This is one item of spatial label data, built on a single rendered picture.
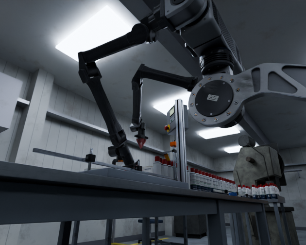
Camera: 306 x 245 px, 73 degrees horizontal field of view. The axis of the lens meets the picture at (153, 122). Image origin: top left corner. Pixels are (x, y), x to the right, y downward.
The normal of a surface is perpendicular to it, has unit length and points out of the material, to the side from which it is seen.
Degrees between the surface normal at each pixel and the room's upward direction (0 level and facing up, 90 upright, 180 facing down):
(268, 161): 90
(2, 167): 90
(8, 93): 90
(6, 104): 90
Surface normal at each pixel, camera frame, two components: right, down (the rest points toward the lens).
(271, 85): -0.60, -0.31
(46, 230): 0.80, -0.22
